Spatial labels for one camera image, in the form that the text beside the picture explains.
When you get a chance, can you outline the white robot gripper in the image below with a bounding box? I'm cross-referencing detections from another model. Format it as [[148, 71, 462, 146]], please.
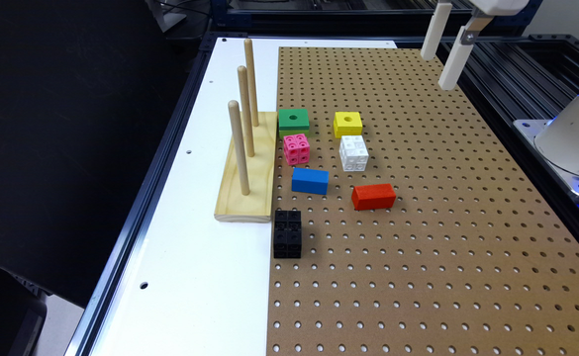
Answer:
[[421, 0, 529, 90]]

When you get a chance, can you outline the narrow blue wooden block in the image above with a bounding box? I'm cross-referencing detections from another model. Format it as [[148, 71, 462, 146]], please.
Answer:
[[291, 167, 329, 195]]

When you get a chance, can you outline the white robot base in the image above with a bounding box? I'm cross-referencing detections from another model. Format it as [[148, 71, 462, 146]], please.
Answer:
[[514, 95, 579, 199]]

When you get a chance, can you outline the yellow cube with hole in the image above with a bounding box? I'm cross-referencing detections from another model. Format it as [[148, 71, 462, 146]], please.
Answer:
[[334, 112, 363, 138]]

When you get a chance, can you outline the white interlocking cube block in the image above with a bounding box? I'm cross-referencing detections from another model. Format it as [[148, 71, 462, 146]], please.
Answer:
[[339, 135, 369, 171]]

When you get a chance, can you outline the red wooden block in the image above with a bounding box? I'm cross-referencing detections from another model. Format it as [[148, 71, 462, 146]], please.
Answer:
[[351, 184, 396, 211]]

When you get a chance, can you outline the green cube with hole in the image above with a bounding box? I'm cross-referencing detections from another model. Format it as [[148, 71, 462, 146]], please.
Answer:
[[278, 108, 310, 137]]

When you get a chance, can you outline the pink interlocking cube block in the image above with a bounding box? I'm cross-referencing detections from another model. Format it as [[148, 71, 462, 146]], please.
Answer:
[[283, 133, 310, 165]]

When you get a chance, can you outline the brown perforated pegboard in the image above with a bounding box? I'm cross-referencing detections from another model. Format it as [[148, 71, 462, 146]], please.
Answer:
[[267, 46, 579, 355]]

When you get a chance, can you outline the wooden base with three pegs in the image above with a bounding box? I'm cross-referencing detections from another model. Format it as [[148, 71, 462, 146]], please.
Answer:
[[214, 39, 277, 223]]

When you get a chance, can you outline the black interlocking cube block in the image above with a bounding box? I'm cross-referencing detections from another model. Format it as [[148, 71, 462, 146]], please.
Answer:
[[273, 211, 302, 258]]

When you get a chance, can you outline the black aluminium extrusion frame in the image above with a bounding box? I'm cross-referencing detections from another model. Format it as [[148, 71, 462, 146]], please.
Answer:
[[458, 35, 579, 241]]

